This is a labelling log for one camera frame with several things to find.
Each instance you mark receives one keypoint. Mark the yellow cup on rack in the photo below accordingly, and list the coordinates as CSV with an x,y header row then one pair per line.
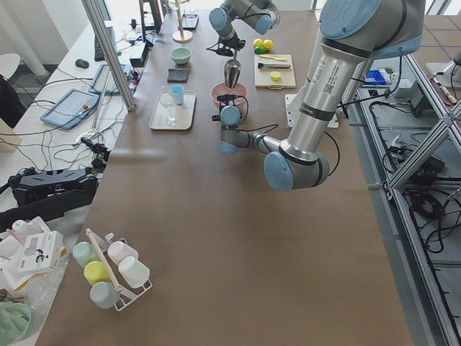
x,y
95,272

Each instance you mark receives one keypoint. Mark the black computer mouse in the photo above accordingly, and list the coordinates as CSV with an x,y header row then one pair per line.
x,y
81,63

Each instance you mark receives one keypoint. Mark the lemon half slice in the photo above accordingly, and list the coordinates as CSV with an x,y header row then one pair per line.
x,y
275,76

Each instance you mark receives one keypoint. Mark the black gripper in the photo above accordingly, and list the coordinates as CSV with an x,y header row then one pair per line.
x,y
228,101
235,45

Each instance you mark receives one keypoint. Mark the teach pendant tablet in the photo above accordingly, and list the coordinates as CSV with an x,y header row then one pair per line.
x,y
71,109

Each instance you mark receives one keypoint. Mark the steel ice scoop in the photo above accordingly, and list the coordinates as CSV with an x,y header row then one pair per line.
x,y
232,70

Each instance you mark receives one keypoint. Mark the yellow lemon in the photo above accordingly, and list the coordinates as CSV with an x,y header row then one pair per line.
x,y
258,43
268,45

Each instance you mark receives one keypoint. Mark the white cup on rack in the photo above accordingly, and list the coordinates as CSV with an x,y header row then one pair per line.
x,y
134,271

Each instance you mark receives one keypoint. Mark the green lime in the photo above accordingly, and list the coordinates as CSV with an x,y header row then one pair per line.
x,y
259,50

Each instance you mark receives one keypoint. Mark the green cup on rack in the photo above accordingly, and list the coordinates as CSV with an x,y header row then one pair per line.
x,y
84,253

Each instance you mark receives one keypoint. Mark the white cup rack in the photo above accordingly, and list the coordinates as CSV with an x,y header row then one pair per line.
x,y
129,295

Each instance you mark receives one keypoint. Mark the aluminium frame post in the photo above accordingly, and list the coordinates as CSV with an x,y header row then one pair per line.
x,y
95,17

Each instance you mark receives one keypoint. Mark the light blue cup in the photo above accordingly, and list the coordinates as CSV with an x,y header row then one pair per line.
x,y
177,92

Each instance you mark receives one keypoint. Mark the clear wine glass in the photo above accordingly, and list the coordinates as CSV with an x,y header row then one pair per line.
x,y
167,101

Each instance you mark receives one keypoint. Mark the grey cup on rack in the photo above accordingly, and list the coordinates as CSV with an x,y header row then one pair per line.
x,y
104,295

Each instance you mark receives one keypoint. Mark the pink cup on rack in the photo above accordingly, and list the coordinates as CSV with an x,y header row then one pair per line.
x,y
119,250

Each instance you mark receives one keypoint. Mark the wooden stick on rack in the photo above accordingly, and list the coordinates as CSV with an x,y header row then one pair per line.
x,y
113,279

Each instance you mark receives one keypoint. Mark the yellow plastic knife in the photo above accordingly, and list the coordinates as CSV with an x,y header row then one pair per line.
x,y
275,58

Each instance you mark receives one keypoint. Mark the wooden cup tree stand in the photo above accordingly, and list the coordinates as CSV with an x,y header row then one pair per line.
x,y
181,35

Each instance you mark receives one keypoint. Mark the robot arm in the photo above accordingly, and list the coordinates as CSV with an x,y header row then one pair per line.
x,y
261,16
350,33

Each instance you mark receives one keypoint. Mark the cream serving tray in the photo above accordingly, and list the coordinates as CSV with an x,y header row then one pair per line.
x,y
183,113

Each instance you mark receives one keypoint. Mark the green ceramic bowl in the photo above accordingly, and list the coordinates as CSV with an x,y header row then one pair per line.
x,y
181,56

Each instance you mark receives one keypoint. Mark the steel muddler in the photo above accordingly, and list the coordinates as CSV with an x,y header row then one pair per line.
x,y
261,65

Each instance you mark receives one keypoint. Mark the bamboo cutting board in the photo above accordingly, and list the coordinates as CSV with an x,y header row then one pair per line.
x,y
262,76

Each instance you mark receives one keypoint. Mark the folded grey cloth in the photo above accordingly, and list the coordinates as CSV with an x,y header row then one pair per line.
x,y
179,75

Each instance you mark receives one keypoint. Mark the black tray with glasses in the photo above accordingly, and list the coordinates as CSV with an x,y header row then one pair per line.
x,y
190,21

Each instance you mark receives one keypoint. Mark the pink bowl of ice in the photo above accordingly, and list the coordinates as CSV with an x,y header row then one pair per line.
x,y
221,88

